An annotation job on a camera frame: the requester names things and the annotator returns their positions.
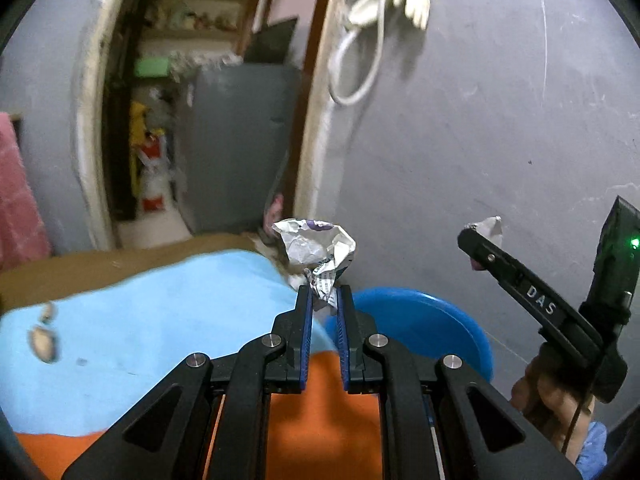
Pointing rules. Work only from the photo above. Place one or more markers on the green box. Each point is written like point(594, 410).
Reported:
point(151, 67)

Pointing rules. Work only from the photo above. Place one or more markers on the white purple wrapper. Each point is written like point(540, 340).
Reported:
point(310, 250)

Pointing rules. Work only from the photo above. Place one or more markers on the person's right forearm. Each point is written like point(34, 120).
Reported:
point(592, 452)

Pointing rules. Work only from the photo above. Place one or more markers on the white paper scrap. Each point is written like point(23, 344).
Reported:
point(490, 227)

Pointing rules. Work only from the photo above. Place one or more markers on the red and white bag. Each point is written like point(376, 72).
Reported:
point(154, 180)

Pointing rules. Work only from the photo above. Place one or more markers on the brown blanket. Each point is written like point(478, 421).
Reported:
point(100, 265)

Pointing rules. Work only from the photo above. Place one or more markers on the blue and orange blanket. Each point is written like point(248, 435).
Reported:
point(150, 335)

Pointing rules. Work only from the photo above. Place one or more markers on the grey refrigerator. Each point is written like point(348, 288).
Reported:
point(235, 150)

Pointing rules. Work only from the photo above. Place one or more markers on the person's right hand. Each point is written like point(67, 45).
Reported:
point(547, 392)

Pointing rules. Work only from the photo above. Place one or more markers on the blue plastic basin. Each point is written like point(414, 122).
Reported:
point(425, 320)

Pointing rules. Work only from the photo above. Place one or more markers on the pink checked cloth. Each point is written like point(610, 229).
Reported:
point(17, 195)

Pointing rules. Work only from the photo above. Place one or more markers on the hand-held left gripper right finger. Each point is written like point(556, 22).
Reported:
point(342, 345)

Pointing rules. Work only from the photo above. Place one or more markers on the yellow bag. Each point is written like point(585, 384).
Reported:
point(137, 130)

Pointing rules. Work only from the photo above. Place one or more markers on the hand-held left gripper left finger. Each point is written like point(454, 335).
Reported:
point(306, 345)

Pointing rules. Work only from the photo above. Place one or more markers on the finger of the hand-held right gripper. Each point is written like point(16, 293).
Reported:
point(520, 285)

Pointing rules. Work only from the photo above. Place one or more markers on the brown shell piece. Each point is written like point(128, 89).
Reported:
point(48, 311)
point(44, 345)

